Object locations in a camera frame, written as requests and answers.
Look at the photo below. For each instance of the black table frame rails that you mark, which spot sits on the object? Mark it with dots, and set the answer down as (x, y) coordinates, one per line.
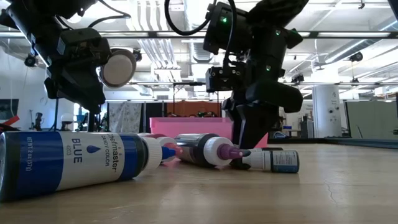
(342, 142)

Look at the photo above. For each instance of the patterned white curtain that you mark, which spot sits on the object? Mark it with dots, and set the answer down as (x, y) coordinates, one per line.
(124, 118)

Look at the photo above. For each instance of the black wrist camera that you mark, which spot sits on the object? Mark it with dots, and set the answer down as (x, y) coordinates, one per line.
(225, 77)
(84, 46)

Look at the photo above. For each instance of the grey partition wall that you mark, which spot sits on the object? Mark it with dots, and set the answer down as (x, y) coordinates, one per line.
(373, 119)

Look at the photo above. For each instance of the dark wall poster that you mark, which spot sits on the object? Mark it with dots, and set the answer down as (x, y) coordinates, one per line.
(7, 109)

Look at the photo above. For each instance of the black tripod stand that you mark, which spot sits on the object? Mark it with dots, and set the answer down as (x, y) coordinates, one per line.
(57, 115)

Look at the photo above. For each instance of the black metal frame stand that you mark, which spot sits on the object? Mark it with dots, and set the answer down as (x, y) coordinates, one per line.
(186, 84)

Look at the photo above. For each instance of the large purple food coloring bottle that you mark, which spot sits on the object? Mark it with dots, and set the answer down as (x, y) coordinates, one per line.
(202, 149)

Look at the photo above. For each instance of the pink plastic bin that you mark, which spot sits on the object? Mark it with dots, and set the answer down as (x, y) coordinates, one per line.
(186, 127)

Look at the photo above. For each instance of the black ceiling camera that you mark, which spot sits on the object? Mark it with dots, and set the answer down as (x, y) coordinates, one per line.
(137, 55)

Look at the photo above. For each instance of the orange partition panel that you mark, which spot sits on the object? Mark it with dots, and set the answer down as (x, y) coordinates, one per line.
(192, 109)

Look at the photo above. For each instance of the small teal label dropper bottle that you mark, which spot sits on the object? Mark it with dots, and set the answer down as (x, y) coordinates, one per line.
(280, 161)

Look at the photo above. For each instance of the silver ceiling air duct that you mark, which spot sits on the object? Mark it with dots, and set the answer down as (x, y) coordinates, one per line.
(196, 49)

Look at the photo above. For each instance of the black desk lamp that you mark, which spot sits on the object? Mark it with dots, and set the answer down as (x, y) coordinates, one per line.
(119, 68)

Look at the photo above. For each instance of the large red food coloring bottle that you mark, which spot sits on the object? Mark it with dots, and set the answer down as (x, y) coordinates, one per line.
(169, 144)

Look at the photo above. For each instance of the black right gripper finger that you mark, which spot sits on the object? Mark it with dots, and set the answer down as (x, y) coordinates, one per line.
(255, 127)
(233, 109)

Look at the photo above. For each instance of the black overhead frame bar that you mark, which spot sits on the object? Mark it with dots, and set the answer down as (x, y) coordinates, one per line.
(342, 34)

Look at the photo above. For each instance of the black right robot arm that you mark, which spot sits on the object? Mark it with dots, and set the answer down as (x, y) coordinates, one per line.
(267, 46)

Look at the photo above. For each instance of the white globe lamp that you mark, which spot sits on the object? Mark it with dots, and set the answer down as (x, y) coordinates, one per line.
(66, 118)

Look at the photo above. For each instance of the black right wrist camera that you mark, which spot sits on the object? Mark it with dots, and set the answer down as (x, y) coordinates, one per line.
(225, 77)

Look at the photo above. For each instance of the large blue food coloring bottle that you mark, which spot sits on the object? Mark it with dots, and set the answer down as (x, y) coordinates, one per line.
(77, 161)

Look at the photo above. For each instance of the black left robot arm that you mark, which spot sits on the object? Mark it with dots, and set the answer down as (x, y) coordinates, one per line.
(31, 28)

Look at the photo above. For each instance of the white round column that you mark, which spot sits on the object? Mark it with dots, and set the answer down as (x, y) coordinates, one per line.
(326, 109)

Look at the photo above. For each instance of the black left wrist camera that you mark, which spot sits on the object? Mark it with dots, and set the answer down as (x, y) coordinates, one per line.
(84, 46)

